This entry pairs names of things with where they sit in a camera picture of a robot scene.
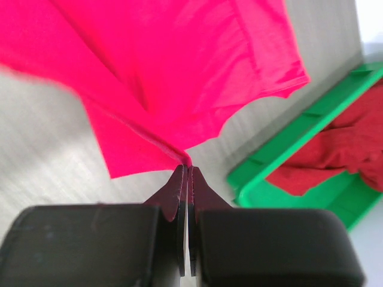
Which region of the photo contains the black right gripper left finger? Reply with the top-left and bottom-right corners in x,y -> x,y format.
1,165 -> 187,286

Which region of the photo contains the green plastic tray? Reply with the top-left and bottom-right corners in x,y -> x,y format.
227,62 -> 382,229

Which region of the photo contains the hot pink t shirt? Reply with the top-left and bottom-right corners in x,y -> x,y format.
1,1 -> 309,178

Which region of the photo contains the dark red t shirt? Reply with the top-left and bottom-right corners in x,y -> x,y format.
267,81 -> 382,196

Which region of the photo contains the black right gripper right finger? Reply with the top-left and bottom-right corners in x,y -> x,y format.
188,167 -> 365,286

